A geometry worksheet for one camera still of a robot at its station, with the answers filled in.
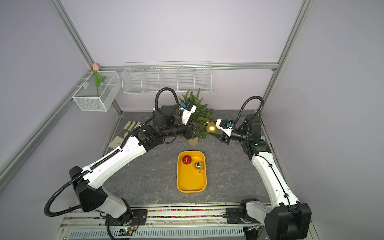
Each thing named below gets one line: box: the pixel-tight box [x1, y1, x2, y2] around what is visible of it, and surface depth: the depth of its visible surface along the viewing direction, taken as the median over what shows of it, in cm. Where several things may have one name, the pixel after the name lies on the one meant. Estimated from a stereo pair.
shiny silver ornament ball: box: [194, 162, 202, 169], surface depth 88 cm
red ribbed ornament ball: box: [182, 154, 192, 165], surface depth 91 cm
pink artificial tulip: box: [92, 63, 107, 98], surface depth 92 cm
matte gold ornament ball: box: [206, 122, 218, 134], surface depth 70 cm
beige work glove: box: [107, 121, 141, 149], surface depth 110 cm
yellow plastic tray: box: [176, 150, 207, 194], surface depth 88 cm
